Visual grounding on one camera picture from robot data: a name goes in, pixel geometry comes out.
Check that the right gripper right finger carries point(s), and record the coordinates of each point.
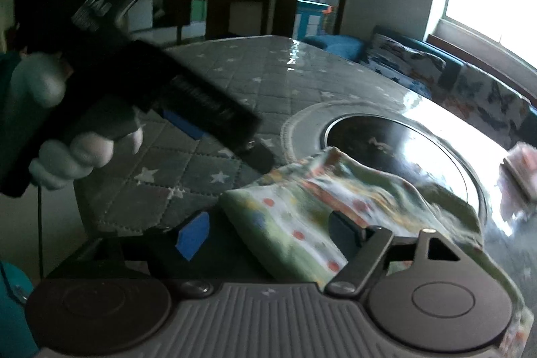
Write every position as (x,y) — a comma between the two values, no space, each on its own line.
(364,249)

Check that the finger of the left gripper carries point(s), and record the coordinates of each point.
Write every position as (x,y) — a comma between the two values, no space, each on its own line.
(187,128)

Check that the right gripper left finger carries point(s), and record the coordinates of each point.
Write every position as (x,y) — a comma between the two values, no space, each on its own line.
(168,253)

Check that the colourful patterned children's shirt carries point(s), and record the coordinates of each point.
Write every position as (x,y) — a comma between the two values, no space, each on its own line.
(283,218)

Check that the gloved left hand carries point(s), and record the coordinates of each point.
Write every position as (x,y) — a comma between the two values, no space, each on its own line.
(30,83)

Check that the quilted grey star table cover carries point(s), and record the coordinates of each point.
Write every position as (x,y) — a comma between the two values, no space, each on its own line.
(288,92)

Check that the pink tissue pack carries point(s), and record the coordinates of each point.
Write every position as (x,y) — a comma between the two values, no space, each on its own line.
(521,162)

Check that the blue sofa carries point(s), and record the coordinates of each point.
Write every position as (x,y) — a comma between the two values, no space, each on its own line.
(354,50)

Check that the butterfly cushion left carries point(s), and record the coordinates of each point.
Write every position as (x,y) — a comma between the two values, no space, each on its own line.
(416,70)

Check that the butterfly cushion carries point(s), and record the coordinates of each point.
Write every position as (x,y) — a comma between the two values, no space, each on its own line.
(485,103)
(416,70)

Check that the butterfly cushion right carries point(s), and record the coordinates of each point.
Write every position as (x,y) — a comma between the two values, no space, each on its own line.
(485,103)

